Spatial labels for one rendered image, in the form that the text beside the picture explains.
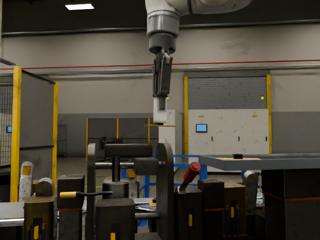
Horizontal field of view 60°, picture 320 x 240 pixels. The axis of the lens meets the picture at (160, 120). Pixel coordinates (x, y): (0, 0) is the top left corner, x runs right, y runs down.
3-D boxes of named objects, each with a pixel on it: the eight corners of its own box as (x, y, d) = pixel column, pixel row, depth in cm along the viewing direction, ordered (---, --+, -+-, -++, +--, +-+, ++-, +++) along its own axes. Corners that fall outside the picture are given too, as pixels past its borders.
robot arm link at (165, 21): (174, 26, 83) (173, 45, 83) (144, 22, 81) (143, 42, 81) (184, 13, 75) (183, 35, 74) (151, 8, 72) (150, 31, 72)
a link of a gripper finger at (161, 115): (166, 97, 76) (167, 97, 76) (165, 123, 76) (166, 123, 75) (155, 97, 76) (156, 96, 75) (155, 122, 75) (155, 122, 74)
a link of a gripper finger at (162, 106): (165, 91, 76) (167, 89, 73) (164, 109, 75) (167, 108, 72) (159, 90, 75) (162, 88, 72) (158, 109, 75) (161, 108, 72)
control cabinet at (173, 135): (168, 165, 1093) (168, 104, 1106) (182, 165, 1084) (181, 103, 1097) (157, 174, 856) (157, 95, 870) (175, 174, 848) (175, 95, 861)
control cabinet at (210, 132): (188, 175, 844) (188, 95, 857) (188, 172, 897) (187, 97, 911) (270, 175, 820) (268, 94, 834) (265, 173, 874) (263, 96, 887)
